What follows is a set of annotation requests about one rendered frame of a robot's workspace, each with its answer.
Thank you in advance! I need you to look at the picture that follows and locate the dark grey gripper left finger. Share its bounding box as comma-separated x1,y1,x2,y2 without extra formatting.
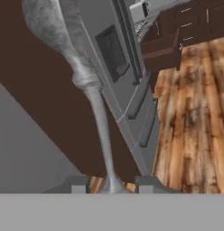
42,175,89,194

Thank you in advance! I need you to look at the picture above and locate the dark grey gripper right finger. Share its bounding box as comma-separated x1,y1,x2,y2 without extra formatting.
135,175,182,194

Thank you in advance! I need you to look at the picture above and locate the grey metallic utensil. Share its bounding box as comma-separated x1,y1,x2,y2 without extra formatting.
21,0,134,194

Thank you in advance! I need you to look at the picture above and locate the dark brown open drawer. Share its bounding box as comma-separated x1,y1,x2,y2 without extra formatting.
140,27,183,72

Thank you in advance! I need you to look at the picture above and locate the grey fridge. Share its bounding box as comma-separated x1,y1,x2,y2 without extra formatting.
77,0,162,179

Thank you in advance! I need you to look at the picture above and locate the silver stove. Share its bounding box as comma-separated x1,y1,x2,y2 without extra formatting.
128,0,159,42

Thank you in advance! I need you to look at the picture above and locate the dark brown cupboard run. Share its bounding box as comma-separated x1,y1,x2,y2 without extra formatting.
153,0,224,49

